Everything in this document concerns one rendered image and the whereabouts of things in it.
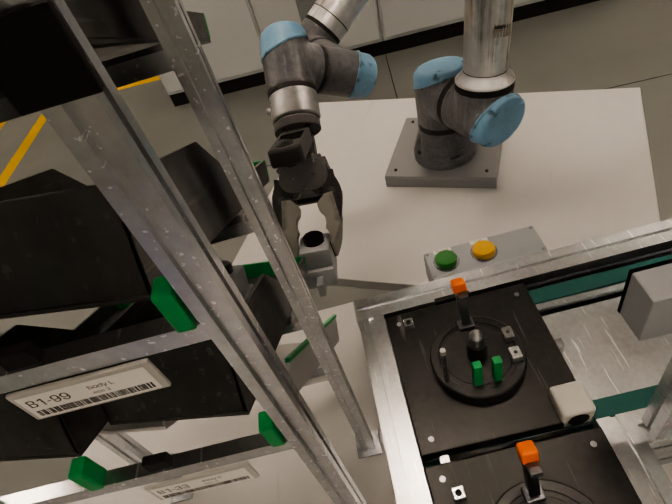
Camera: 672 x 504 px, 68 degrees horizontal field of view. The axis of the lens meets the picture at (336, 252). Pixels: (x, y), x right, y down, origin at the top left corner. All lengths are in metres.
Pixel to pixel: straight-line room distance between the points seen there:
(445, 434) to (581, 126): 0.90
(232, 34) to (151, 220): 3.52
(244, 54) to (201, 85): 3.40
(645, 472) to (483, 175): 0.69
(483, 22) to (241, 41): 2.86
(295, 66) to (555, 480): 0.66
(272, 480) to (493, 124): 0.76
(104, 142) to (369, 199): 1.07
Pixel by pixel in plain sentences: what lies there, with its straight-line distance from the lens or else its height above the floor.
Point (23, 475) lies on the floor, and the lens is 2.44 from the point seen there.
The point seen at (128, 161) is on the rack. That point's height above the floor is 1.58.
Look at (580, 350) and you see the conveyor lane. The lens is 0.90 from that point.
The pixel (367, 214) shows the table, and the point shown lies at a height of 0.86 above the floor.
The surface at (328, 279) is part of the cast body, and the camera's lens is 0.71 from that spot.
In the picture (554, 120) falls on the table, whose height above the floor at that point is 0.86.
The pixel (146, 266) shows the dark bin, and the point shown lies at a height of 1.48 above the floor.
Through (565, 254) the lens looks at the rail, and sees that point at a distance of 0.96.
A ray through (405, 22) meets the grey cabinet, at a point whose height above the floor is 0.20.
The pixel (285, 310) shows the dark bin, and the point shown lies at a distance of 0.56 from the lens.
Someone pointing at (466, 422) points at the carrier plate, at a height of 0.97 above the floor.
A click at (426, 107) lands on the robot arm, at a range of 1.17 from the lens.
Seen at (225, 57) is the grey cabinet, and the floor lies 0.27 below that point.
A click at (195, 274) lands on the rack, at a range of 0.25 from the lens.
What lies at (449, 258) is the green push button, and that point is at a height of 0.97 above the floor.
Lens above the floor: 1.67
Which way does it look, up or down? 45 degrees down
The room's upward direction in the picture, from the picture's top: 19 degrees counter-clockwise
